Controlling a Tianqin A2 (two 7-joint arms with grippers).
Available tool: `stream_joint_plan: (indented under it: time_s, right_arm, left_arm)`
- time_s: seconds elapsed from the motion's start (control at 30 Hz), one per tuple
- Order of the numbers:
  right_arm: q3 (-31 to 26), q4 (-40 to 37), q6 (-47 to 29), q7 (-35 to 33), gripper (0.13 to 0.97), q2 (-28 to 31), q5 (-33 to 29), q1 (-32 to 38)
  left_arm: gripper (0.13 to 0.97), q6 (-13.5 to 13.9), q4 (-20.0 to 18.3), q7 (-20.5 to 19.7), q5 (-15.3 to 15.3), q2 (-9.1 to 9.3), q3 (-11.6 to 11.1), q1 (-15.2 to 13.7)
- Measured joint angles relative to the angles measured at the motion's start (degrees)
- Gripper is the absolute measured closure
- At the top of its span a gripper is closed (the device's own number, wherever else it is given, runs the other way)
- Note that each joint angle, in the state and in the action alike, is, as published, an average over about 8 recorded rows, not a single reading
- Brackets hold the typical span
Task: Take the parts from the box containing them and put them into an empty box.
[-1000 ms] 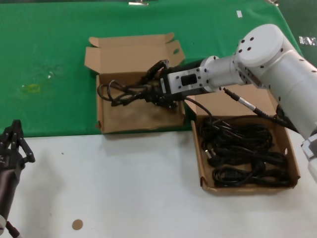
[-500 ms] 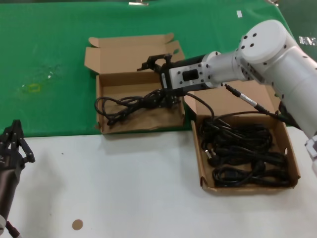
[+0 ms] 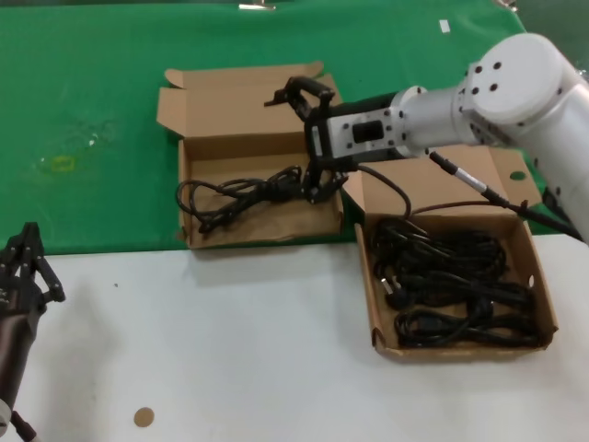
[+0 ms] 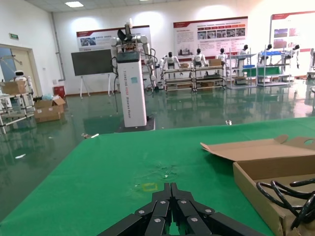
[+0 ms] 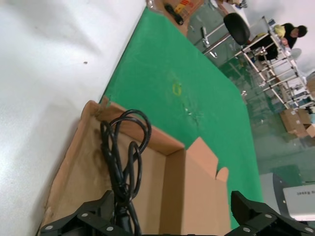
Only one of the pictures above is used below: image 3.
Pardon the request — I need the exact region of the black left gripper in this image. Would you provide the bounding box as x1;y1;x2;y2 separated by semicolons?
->
0;222;66;324

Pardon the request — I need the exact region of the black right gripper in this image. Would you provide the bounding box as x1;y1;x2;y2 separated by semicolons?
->
264;76;358;205

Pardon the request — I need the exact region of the cardboard box with oval hole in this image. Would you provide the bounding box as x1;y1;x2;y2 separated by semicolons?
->
155;60;345;250

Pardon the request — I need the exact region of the cardboard box with round hole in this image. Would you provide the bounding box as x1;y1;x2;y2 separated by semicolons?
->
341;145;559;366

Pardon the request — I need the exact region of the green table cloth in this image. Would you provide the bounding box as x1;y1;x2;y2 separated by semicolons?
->
0;4;589;259

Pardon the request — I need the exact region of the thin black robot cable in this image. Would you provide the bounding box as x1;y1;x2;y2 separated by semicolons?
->
357;164;524;218

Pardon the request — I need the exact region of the black cable with silver connector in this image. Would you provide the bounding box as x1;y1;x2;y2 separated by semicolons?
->
429;151;589;243

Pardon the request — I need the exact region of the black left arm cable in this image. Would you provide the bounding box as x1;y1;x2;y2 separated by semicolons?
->
8;411;39;442

